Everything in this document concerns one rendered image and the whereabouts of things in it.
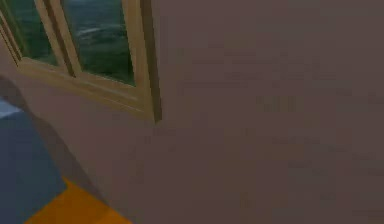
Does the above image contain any wooden framed window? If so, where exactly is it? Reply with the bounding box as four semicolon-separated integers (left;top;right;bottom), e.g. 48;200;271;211
0;0;163;123

